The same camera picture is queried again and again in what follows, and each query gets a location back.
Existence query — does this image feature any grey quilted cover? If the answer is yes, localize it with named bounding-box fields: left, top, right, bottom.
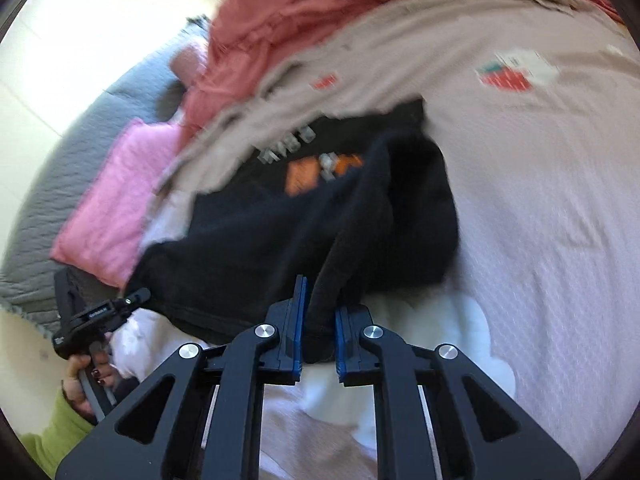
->
left=0, top=15, right=211, bottom=331

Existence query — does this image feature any pink quilted blanket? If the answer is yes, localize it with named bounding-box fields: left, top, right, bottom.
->
left=50, top=120, right=201, bottom=288

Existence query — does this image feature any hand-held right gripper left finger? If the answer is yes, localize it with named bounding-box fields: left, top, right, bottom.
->
left=55, top=275, right=308, bottom=480

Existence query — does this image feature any coral pink duvet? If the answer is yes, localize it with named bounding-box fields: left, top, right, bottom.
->
left=177, top=0, right=626, bottom=126

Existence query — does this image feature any person's left hand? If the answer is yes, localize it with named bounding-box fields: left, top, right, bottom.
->
left=62, top=346, right=122, bottom=425

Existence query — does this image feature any black sweater with orange cuffs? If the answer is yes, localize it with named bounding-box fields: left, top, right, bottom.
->
left=122, top=100, right=461, bottom=366

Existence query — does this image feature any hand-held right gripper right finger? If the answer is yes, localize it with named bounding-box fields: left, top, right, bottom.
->
left=334, top=304, right=582, bottom=480

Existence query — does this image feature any person's green sleeved forearm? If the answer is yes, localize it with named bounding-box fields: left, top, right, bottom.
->
left=20, top=389, right=97, bottom=479

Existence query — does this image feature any beige printed bed sheet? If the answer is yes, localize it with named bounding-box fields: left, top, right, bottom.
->
left=107, top=0, right=636, bottom=480

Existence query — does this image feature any dusty pink pillow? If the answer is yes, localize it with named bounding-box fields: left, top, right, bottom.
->
left=170, top=42, right=211, bottom=90

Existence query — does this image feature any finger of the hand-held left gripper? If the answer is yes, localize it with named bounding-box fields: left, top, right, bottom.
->
left=121, top=287, right=152, bottom=312

